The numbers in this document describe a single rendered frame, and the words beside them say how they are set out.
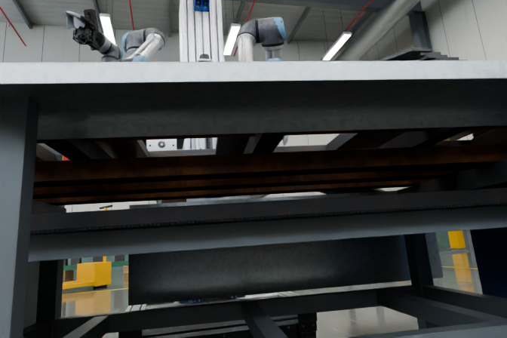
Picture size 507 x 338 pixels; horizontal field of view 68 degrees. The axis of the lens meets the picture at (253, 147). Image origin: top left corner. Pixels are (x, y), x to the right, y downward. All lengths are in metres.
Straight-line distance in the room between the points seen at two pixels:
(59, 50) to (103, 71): 12.39
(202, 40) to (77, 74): 1.89
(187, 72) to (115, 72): 0.10
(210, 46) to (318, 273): 1.45
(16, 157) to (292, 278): 1.21
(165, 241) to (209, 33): 1.78
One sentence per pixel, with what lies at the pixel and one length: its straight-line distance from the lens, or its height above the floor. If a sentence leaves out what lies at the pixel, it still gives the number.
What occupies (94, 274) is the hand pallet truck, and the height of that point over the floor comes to 0.21.
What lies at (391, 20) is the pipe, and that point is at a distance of 10.93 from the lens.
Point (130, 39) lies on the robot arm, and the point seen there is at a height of 1.61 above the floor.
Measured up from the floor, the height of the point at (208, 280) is 0.37.
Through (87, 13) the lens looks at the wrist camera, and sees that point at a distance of 1.90.
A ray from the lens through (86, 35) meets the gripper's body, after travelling 1.82.
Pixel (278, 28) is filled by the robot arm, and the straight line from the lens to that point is 1.94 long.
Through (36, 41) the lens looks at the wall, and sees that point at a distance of 13.22.
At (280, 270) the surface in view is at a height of 0.38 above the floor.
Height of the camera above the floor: 0.50
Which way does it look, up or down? 14 degrees up
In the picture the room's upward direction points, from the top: 4 degrees counter-clockwise
